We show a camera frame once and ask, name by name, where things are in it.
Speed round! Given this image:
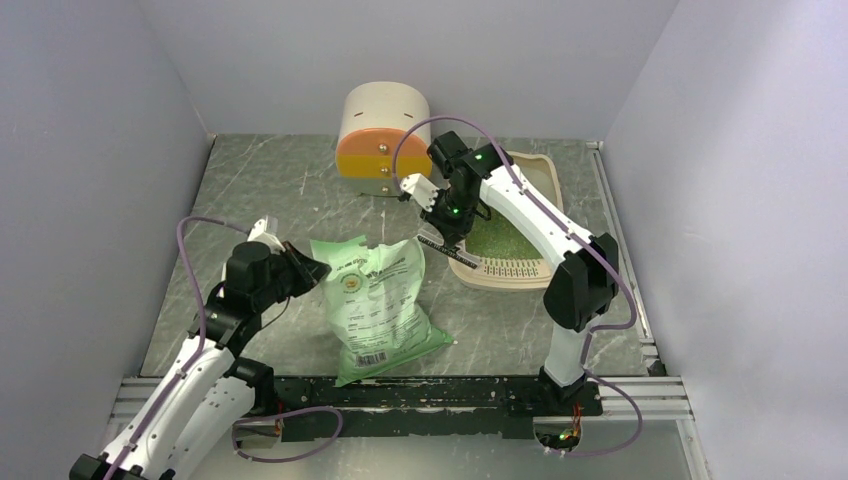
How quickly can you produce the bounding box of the beige orange drawer cabinet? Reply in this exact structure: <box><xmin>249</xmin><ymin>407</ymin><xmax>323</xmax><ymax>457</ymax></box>
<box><xmin>336</xmin><ymin>81</ymin><xmax>433</xmax><ymax>196</ymax></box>

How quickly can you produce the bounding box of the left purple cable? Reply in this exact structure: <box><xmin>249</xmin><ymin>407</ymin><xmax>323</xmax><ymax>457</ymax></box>
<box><xmin>102</xmin><ymin>215</ymin><xmax>346</xmax><ymax>480</ymax></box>

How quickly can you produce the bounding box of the purple cable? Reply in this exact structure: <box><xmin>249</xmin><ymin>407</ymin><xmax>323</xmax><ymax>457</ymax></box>
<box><xmin>390</xmin><ymin>115</ymin><xmax>645</xmax><ymax>460</ymax></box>
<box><xmin>102</xmin><ymin>215</ymin><xmax>346</xmax><ymax>480</ymax></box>

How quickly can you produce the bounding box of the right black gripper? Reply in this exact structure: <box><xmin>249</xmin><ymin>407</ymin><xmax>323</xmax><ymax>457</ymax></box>
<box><xmin>419</xmin><ymin>186</ymin><xmax>476</xmax><ymax>245</ymax></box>

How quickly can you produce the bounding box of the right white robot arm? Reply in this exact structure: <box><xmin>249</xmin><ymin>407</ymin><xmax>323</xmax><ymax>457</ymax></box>
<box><xmin>418</xmin><ymin>132</ymin><xmax>619</xmax><ymax>414</ymax></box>

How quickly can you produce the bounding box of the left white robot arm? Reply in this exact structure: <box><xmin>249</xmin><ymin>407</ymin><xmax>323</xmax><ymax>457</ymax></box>
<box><xmin>69</xmin><ymin>241</ymin><xmax>331</xmax><ymax>479</ymax></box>

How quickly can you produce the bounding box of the beige litter box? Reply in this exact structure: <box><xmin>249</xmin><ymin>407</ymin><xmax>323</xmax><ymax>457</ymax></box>
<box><xmin>448</xmin><ymin>151</ymin><xmax>564</xmax><ymax>292</ymax></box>

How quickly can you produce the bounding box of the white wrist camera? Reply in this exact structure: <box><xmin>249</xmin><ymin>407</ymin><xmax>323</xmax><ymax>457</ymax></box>
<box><xmin>400</xmin><ymin>173</ymin><xmax>440</xmax><ymax>212</ymax></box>
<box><xmin>247</xmin><ymin>215</ymin><xmax>284</xmax><ymax>253</ymax></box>

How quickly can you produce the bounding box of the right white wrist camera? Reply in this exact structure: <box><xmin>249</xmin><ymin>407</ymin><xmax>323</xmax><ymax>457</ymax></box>
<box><xmin>400</xmin><ymin>173</ymin><xmax>440</xmax><ymax>212</ymax></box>

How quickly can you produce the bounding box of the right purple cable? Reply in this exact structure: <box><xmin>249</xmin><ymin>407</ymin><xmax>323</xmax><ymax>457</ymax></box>
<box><xmin>390</xmin><ymin>115</ymin><xmax>645</xmax><ymax>460</ymax></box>

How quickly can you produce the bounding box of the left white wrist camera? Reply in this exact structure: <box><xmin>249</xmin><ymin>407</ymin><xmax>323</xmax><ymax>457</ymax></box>
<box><xmin>247</xmin><ymin>215</ymin><xmax>284</xmax><ymax>253</ymax></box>

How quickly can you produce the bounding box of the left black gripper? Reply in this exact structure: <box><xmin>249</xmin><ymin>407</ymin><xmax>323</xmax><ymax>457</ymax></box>
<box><xmin>253</xmin><ymin>239</ymin><xmax>331</xmax><ymax>310</ymax></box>

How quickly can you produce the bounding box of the green litter bag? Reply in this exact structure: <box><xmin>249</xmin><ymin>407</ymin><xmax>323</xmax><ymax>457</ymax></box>
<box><xmin>310</xmin><ymin>236</ymin><xmax>454</xmax><ymax>387</ymax></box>

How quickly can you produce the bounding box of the black mounting rail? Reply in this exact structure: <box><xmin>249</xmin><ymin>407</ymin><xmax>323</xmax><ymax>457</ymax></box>
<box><xmin>275</xmin><ymin>375</ymin><xmax>603</xmax><ymax>442</ymax></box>

